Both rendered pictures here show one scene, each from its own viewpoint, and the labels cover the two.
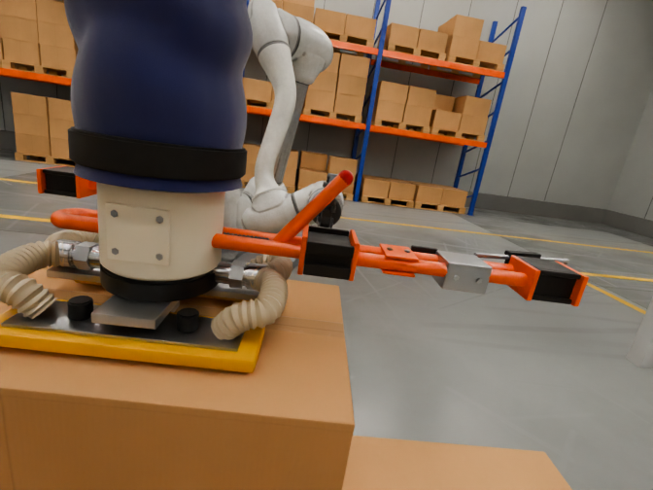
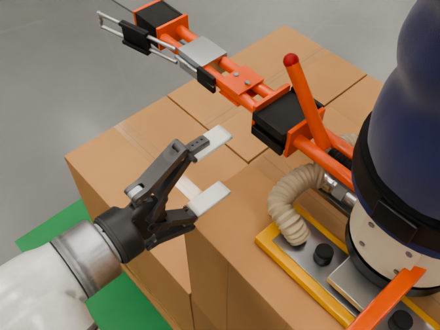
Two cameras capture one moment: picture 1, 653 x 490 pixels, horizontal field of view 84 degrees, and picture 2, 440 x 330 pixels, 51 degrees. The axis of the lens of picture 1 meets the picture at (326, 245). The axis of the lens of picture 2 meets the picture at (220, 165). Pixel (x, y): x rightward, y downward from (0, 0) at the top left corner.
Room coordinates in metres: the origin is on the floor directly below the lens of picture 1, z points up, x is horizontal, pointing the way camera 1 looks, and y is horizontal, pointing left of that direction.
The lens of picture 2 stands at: (0.94, 0.34, 1.63)
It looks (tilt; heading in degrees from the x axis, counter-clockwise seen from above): 52 degrees down; 232
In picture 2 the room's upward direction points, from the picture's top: straight up
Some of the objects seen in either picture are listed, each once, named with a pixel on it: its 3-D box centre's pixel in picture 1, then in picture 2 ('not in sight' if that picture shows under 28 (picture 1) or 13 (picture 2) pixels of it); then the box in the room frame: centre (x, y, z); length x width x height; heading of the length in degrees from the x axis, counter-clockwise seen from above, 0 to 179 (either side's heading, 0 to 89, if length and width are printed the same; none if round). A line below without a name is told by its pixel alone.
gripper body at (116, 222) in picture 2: (326, 212); (135, 224); (0.84, 0.01, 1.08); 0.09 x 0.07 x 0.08; 4
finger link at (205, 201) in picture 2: not in sight; (209, 198); (0.70, 0.00, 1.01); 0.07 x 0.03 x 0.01; 4
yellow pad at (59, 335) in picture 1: (134, 322); not in sight; (0.42, 0.24, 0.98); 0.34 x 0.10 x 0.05; 94
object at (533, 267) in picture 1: (543, 279); (161, 23); (0.55, -0.35, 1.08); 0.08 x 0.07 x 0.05; 94
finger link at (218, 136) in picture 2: not in sight; (207, 143); (0.70, 0.00, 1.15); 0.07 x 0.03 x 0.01; 4
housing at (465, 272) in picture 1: (460, 271); (202, 59); (0.55, -0.22, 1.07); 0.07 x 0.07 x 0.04; 4
